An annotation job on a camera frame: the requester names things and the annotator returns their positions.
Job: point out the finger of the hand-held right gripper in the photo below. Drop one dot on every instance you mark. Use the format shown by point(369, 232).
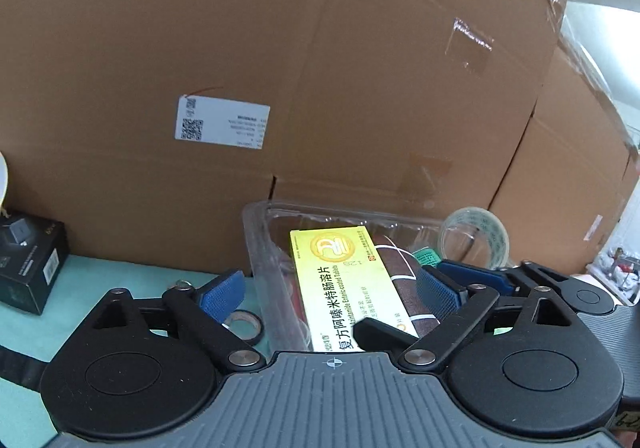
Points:
point(472, 274)

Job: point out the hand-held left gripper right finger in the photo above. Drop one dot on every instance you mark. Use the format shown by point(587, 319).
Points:
point(440, 293)

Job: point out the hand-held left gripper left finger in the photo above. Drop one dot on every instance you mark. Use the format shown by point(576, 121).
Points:
point(222, 293)

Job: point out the clear plastic container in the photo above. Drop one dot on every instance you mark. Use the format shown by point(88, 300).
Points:
point(272, 238)

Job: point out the yellow medicine box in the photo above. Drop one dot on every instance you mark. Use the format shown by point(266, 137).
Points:
point(340, 278)

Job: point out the teal desktop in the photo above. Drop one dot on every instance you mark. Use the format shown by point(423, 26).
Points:
point(100, 278)

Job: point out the clear tape roll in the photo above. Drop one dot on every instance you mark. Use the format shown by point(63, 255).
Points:
point(495, 233)

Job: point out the brown striped pouch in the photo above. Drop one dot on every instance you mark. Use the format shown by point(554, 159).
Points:
point(400, 268)

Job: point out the black tape roll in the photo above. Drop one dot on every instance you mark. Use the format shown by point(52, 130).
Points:
point(253, 334)

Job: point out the white crumpled bag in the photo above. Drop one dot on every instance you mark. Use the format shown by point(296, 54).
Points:
point(620, 273)

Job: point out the small cardboard box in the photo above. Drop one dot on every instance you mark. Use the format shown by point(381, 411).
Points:
point(565, 178)

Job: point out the white shipping label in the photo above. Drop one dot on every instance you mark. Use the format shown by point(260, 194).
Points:
point(222, 123)

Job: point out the black product box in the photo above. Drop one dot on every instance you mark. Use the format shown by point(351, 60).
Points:
point(30, 268)

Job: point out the white round object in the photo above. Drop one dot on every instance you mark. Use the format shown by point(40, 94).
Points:
point(3, 183)

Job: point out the large cardboard box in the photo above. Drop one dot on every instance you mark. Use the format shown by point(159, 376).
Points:
point(150, 28)

